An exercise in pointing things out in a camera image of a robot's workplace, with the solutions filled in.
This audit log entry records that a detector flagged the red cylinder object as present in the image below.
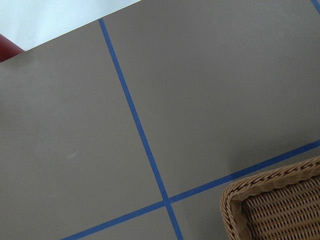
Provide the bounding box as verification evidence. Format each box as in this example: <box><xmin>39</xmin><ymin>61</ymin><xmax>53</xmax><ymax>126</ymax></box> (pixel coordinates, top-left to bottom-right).
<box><xmin>0</xmin><ymin>34</ymin><xmax>24</xmax><ymax>62</ymax></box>

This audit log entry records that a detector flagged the brown wicker basket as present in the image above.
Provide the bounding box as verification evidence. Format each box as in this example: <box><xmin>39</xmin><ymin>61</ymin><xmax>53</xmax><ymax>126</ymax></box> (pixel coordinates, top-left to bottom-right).
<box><xmin>220</xmin><ymin>156</ymin><xmax>320</xmax><ymax>240</ymax></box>

